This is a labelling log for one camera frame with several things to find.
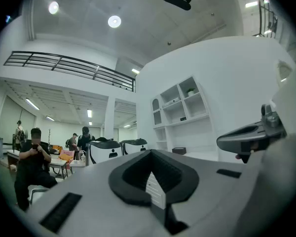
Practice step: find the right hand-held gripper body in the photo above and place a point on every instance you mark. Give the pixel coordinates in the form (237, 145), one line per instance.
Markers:
(272, 125)

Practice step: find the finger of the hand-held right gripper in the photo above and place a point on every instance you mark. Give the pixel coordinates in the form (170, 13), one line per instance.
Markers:
(230, 139)

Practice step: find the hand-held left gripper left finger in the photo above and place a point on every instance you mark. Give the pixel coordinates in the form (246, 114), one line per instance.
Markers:
(93, 196)

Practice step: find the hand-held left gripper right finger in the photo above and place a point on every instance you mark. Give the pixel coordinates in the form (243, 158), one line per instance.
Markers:
(212, 189)

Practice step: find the white shelf cabinet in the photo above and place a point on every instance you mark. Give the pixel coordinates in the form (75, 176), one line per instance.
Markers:
(195, 132)

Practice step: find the person's right hand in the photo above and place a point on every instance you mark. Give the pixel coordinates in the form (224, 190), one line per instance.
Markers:
(238, 156)

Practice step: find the white black hard case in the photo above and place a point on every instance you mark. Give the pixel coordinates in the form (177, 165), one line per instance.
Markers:
(134, 146)
(104, 152)

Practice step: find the small white table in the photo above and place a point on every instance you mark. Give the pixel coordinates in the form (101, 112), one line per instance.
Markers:
(59, 163)

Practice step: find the pink orange cushion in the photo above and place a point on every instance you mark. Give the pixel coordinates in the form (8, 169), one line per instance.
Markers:
(66, 155)

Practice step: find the dark brown open box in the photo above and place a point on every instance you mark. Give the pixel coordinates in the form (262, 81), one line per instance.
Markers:
(179, 150)

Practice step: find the grey chair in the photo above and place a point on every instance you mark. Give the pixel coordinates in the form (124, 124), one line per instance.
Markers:
(37, 190)

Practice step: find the person's white shirt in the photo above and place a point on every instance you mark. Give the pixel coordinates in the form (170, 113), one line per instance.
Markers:
(281, 181)

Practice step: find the green plant in white pot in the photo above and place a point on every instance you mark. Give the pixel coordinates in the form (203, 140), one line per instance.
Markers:
(191, 91)

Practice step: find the white flat device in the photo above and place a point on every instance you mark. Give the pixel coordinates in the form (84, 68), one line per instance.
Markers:
(171, 101)

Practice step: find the black phone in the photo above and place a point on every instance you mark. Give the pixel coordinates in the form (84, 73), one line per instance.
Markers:
(35, 146)

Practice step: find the ribbed glass cabinet door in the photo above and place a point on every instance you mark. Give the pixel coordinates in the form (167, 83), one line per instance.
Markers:
(156, 112)

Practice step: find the ceiling tube light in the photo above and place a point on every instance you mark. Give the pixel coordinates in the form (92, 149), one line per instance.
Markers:
(89, 113)
(251, 4)
(135, 70)
(32, 104)
(50, 118)

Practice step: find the black mezzanine railing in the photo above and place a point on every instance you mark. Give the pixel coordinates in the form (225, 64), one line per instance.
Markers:
(267, 16)
(64, 64)

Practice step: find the round ceiling light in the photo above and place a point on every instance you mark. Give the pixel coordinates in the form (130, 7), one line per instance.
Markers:
(53, 7)
(114, 21)

